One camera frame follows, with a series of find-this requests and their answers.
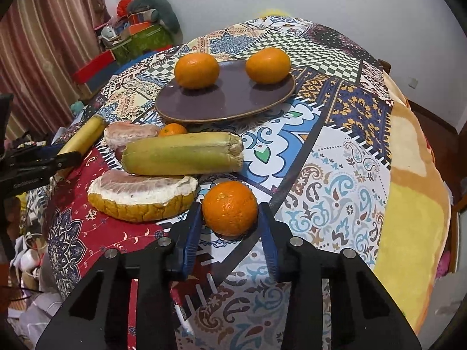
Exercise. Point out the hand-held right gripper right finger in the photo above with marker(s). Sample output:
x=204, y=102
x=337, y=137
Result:
x=270, y=246

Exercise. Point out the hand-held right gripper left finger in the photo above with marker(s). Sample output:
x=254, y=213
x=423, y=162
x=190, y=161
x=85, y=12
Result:
x=191, y=242

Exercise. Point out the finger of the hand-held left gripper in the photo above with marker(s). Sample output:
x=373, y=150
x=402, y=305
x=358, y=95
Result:
x=47, y=150
x=67, y=159

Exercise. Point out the large orange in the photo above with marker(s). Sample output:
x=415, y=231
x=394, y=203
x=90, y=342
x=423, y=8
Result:
x=230, y=207
x=268, y=65
x=197, y=70

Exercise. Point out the pomelo wedge with rind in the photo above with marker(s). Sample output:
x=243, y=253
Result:
x=142, y=200

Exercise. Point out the peeled pink pomelo segment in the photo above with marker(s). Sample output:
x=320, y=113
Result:
x=131, y=135

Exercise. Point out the small tangerine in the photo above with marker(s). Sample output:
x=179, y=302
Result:
x=173, y=130

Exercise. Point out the purple ceramic plate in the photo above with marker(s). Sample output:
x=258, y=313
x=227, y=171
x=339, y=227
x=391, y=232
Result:
x=226, y=98

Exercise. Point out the dark round fruit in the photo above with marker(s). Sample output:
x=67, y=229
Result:
x=119, y=153

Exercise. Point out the small teal toy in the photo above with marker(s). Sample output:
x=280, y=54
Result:
x=76, y=106

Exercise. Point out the patterned patchwork tablecloth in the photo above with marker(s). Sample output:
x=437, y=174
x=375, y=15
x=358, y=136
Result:
x=328, y=175

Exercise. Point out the red box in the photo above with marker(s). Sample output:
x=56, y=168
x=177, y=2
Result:
x=95, y=66

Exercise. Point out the striped pink curtain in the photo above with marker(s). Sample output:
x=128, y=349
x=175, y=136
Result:
x=43, y=43

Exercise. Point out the orange box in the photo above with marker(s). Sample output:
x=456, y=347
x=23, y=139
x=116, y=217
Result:
x=144, y=28

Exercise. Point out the yellow orange fleece blanket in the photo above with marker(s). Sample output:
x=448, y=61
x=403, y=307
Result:
x=416, y=189

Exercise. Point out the red orange pompom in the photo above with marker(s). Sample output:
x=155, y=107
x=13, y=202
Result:
x=124, y=5

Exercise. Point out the yellow fluffy cushion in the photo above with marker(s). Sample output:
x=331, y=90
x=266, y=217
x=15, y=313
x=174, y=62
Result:
x=271, y=11

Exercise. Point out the white wall socket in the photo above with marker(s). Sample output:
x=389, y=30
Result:
x=412, y=82

